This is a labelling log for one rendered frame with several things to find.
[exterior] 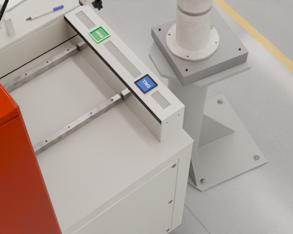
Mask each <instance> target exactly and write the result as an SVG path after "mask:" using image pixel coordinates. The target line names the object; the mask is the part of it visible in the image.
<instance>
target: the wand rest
mask: <svg viewBox="0 0 293 234"><path fill-rule="evenodd" d="M2 6H3V4H1V3H0V11H1V8H2ZM7 9H8V7H6V8H5V11H4V13H3V16H2V18H1V21H0V29H1V28H2V27H1V24H2V22H3V23H4V26H5V29H6V32H7V33H8V35H9V36H10V37H12V36H14V35H16V34H15V30H14V27H13V23H12V20H11V18H10V16H9V15H8V14H7V13H6V12H7Z"/></svg>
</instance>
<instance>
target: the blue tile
mask: <svg viewBox="0 0 293 234"><path fill-rule="evenodd" d="M137 85H138V86H139V87H140V88H141V89H142V90H143V91H144V92H146V91H147V90H149V89H150V88H152V87H153V86H155V85H156V84H155V83H154V82H153V81H152V80H151V79H150V78H149V77H148V76H146V77H144V78H143V79H141V80H140V81H138V82H137Z"/></svg>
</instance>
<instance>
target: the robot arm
mask: <svg viewBox="0 0 293 234"><path fill-rule="evenodd" d="M79 4H80V5H81V6H83V5H85V6H87V5H89V4H92V5H93V7H94V8H97V9H98V10H100V9H102V8H103V6H102V0H79ZM212 9H213V0H177V9H176V24H174V25H173V26H172V27H171V28H170V29H169V30H168V32H167V35H166V45H167V47H168V49H169V50H170V52H171V53H172V54H174V55H175V56H176V57H178V58H180V59H184V60H189V61H196V60H202V59H205V58H208V57H209V56H211V55H212V54H213V53H215V51H216V50H217V48H218V46H219V35H218V33H217V31H216V29H215V28H214V27H213V26H212V24H211V20H212Z"/></svg>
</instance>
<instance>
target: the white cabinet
mask: <svg viewBox="0 0 293 234"><path fill-rule="evenodd" d="M67 41H68V40H66V41H64V42H63V43H65V42H67ZM63 43H61V44H63ZM61 44H59V45H57V46H56V47H58V46H60V45H61ZM56 47H54V48H56ZM54 48H52V49H54ZM52 49H51V50H52ZM49 51H50V50H49ZM49 51H47V52H49ZM47 52H45V53H47ZM45 53H44V54H45ZM42 55H43V54H42ZM42 55H40V56H42ZM40 56H38V57H40ZM38 57H36V58H35V59H37V58H38ZM35 59H33V60H35ZM33 60H31V61H33ZM31 61H29V62H28V63H30V62H31ZM28 63H26V64H28ZM26 64H24V65H26ZM24 65H22V66H21V67H23V66H24ZM21 67H19V68H21ZM19 68H17V69H19ZM17 69H15V70H17ZM15 70H14V71H15ZM14 71H12V72H14ZM12 72H10V73H12ZM10 73H8V74H10ZM8 74H7V75H8ZM7 75H5V76H7ZM5 76H3V77H5ZM3 77H1V78H3ZM1 78H0V79H1ZM192 147H193V142H192V143H191V144H189V145H188V146H186V147H185V148H184V149H182V150H181V151H179V152H178V153H177V154H175V155H174V156H172V157H171V158H169V159H168V160H166V161H165V162H163V163H162V164H161V165H159V166H158V167H156V168H155V169H153V170H152V171H150V172H149V173H148V174H146V175H145V176H143V177H142V178H140V179H139V180H138V181H136V182H135V183H133V184H132V185H130V186H129V187H128V188H126V189H125V190H123V191H122V192H120V193H119V194H117V195H116V196H115V197H113V198H112V199H110V200H109V201H107V202H106V203H104V204H103V205H101V206H100V207H99V208H97V209H96V210H94V211H93V212H91V213H90V214H89V215H87V216H86V217H84V218H83V219H81V220H80V221H79V222H77V223H75V224H74V225H73V226H71V227H70V228H69V229H67V230H66V231H64V232H63V233H62V234H168V233H169V232H171V231H172V230H173V229H175V228H176V227H177V226H178V225H180V224H181V221H182V215H183V208H184V202H185V195H186V186H187V180H188V173H189V167H190V160H191V153H192Z"/></svg>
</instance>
